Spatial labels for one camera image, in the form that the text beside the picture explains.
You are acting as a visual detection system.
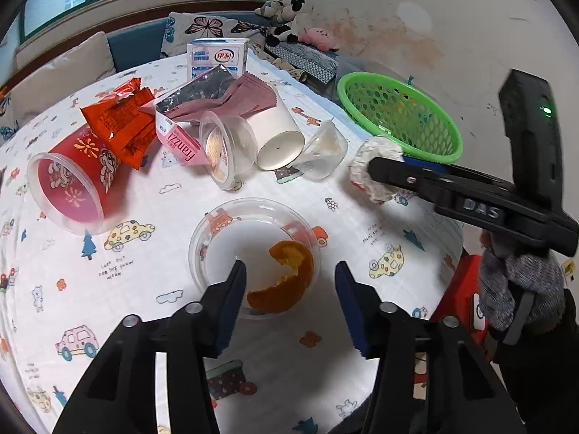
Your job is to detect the blue sofa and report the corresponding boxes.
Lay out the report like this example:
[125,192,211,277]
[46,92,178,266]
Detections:
[106,18,170,73]

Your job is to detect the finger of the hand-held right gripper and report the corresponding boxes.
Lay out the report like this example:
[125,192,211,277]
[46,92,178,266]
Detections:
[402,156,516,193]
[367,156,453,206]

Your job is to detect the red plastic stool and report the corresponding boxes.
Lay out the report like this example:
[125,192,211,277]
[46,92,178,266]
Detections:
[430,253,494,362]

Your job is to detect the grey white plush toy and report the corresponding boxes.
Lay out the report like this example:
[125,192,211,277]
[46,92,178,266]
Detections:
[254,0,285,19]

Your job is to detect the pink snack wrapper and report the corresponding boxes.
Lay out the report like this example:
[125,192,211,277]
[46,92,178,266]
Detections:
[140,64,278,164]

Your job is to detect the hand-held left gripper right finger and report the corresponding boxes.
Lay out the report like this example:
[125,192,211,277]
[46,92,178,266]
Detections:
[335,260,528,434]

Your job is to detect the orange peel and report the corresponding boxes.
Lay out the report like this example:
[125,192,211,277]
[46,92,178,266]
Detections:
[246,241,315,314]

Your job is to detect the clear plastic bowl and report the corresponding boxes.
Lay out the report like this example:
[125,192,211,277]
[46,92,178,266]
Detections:
[189,197,323,319]

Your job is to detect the beige cushion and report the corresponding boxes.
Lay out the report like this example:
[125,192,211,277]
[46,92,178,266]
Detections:
[9,31,116,114]

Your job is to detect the white tissue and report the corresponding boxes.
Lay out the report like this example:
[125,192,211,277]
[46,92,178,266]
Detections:
[348,138,408,204]

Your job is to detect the black white cow plush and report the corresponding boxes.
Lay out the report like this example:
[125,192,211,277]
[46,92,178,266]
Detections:
[271,0,313,48]

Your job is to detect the red orange snack wrapper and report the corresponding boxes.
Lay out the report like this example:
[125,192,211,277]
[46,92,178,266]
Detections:
[80,78,159,170]

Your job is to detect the white paper cup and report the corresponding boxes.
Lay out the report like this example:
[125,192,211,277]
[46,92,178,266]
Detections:
[246,95,306,171]

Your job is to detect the small clear jelly cup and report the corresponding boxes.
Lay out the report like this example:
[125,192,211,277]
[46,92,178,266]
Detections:
[292,120,348,180]

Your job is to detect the white blue milk carton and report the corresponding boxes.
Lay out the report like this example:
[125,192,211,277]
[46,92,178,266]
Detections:
[187,38,250,80]

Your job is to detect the person's right forearm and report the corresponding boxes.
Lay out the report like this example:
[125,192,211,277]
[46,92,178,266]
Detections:
[478,235,579,423]

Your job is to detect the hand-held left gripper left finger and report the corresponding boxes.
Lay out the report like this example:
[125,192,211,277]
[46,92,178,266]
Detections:
[52,260,249,434]

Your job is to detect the green plastic basket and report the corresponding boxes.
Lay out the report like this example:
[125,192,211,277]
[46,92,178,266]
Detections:
[337,71,463,163]

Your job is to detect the patterned folded cloth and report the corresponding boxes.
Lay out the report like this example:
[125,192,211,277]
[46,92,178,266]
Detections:
[265,43,340,84]

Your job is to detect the butterfly print pillow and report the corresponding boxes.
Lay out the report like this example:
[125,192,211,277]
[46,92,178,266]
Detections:
[160,11,272,59]

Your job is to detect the pink plush toy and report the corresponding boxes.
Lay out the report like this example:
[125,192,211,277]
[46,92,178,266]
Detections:
[301,26,342,51]

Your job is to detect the red patterned plastic cup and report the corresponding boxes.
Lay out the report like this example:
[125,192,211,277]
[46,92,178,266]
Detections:
[27,124,123,236]

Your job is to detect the car print tablecloth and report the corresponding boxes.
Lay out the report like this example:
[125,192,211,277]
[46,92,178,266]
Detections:
[0,52,466,434]

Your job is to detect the clear labelled pudding cup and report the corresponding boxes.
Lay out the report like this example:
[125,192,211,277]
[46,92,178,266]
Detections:
[199,109,259,191]

